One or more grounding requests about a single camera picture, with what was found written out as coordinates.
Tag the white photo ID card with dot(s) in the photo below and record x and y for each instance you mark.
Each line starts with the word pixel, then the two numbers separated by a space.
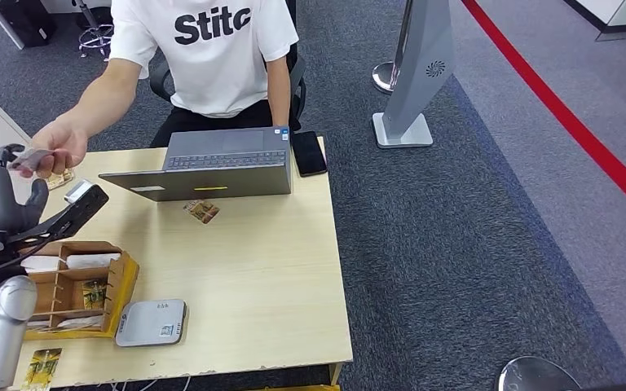
pixel 29 158

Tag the black office chair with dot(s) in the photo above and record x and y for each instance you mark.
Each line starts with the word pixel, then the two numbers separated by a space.
pixel 298 92

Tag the yellow plastic bar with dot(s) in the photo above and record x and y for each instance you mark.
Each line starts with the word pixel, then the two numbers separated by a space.
pixel 302 388

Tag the person's left forearm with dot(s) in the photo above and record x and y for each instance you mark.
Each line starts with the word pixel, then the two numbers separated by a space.
pixel 279 92

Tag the person's right hand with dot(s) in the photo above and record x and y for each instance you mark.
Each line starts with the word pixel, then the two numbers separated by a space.
pixel 67 148

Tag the white paper card sleeve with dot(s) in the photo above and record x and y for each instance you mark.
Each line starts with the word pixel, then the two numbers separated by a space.
pixel 94 260
pixel 43 263
pixel 78 322
pixel 40 325

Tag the grey card reader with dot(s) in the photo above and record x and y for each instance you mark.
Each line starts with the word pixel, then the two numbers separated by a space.
pixel 148 324

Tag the black smartphone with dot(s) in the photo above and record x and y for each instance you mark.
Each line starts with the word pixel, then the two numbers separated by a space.
pixel 308 154

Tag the grey laptop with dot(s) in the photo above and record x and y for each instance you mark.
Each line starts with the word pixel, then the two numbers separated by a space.
pixel 210 186

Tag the grey kiosk stand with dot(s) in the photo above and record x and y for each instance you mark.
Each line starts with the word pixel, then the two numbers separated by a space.
pixel 421 81

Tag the chrome round stanchion base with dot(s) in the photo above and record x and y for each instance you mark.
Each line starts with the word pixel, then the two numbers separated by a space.
pixel 534 378

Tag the brown key card stack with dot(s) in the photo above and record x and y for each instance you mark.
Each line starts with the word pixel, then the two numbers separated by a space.
pixel 60 181

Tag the white desk panel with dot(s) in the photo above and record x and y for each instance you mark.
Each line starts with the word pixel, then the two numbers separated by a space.
pixel 0 22

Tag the chrome stanchion post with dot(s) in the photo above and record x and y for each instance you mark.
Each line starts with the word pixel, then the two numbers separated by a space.
pixel 386 78

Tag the person's right forearm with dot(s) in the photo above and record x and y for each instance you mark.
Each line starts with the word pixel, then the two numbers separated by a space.
pixel 102 97

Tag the forest print room key card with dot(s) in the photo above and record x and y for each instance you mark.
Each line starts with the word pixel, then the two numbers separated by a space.
pixel 43 369
pixel 94 295
pixel 201 211

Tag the person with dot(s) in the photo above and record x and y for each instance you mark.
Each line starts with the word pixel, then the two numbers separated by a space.
pixel 210 70

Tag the black bag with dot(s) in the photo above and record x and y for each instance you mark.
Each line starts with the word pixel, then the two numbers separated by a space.
pixel 24 21

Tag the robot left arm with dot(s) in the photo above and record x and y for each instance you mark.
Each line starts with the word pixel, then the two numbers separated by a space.
pixel 0 334

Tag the yellow tray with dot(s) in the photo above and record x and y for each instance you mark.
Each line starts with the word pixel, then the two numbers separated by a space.
pixel 128 280

